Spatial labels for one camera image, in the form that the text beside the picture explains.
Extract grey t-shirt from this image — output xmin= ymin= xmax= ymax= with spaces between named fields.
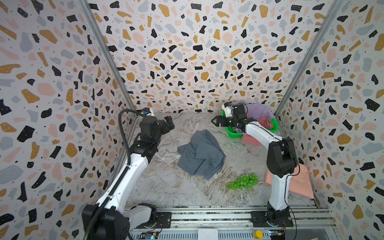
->
xmin=178 ymin=130 xmax=226 ymax=180

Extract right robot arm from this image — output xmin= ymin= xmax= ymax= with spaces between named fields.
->
xmin=211 ymin=103 xmax=299 ymax=228

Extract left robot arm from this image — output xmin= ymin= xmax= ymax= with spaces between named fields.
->
xmin=82 ymin=115 xmax=175 ymax=240

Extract green plastic basket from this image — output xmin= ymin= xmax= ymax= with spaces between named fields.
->
xmin=226 ymin=117 xmax=279 ymax=139

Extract lilac t-shirt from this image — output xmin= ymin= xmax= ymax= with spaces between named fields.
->
xmin=232 ymin=101 xmax=275 ymax=121

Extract dark pink t-shirt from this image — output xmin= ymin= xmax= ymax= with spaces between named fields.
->
xmin=241 ymin=118 xmax=274 ymax=149

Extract green toy grapes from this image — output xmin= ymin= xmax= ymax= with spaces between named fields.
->
xmin=226 ymin=174 xmax=259 ymax=190

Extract folded salmon t-shirt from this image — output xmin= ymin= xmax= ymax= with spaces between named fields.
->
xmin=266 ymin=164 xmax=314 ymax=199

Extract yellow round cap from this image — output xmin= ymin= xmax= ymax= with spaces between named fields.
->
xmin=252 ymin=230 xmax=264 ymax=240

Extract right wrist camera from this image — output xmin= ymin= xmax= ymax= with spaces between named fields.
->
xmin=222 ymin=102 xmax=233 ymax=117

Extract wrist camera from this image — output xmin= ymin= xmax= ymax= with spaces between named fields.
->
xmin=140 ymin=107 xmax=155 ymax=117
xmin=222 ymin=102 xmax=233 ymax=117

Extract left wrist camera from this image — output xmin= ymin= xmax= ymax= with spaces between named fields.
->
xmin=140 ymin=107 xmax=155 ymax=117

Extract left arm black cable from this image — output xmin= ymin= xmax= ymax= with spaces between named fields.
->
xmin=82 ymin=108 xmax=146 ymax=240

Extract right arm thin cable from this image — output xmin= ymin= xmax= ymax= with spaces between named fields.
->
xmin=233 ymin=103 xmax=301 ymax=240

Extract white box on rail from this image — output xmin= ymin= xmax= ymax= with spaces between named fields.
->
xmin=198 ymin=228 xmax=219 ymax=240

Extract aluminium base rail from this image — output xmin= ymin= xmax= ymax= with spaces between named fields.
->
xmin=131 ymin=205 xmax=342 ymax=240

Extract left corner aluminium post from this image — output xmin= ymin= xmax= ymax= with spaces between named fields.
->
xmin=77 ymin=0 xmax=135 ymax=110

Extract corner aluminium post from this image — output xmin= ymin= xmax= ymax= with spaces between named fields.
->
xmin=274 ymin=0 xmax=346 ymax=118
xmin=77 ymin=0 xmax=135 ymax=110

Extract right corner aluminium post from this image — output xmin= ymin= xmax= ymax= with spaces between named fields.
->
xmin=274 ymin=0 xmax=346 ymax=118

